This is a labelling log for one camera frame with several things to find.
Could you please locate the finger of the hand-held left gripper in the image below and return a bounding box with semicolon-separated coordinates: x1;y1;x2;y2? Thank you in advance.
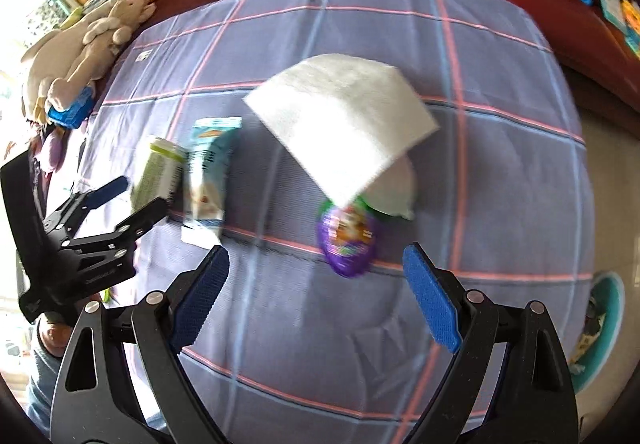
65;175;131;227
107;196;171;247

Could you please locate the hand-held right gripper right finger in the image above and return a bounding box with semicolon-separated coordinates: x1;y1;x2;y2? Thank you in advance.
402;241;578;444

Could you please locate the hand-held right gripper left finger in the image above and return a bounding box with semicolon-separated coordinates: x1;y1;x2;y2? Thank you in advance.
50;244;231;444

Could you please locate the green white food tub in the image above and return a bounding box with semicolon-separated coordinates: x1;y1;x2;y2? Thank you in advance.
131;136;188;216

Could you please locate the blue snack packet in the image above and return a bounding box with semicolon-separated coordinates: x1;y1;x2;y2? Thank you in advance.
180;116;244;246

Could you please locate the purple snack packet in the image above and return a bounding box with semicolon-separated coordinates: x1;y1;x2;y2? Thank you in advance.
315;194;379;279

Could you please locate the white round lid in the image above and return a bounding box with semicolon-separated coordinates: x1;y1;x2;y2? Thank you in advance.
366;156;419;221

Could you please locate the teal plastic bucket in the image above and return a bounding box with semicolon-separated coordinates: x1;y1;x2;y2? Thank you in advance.
570;271;626;395

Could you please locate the white paper towel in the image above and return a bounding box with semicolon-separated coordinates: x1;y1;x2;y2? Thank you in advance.
242;53;441;210

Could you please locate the person's left forearm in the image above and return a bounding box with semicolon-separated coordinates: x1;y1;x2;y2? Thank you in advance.
25;324;68;431

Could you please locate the person's left hand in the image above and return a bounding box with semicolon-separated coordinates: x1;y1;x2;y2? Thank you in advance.
39;313;77;352

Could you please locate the purple checkered tablecloth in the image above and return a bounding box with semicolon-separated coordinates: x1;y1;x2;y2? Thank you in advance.
75;0;598;444

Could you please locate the beige rabbit plush toy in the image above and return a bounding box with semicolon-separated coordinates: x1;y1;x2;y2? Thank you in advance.
47;0;157;114

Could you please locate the pile of colourful toys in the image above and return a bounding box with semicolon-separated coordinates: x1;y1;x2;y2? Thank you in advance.
620;0;640;57

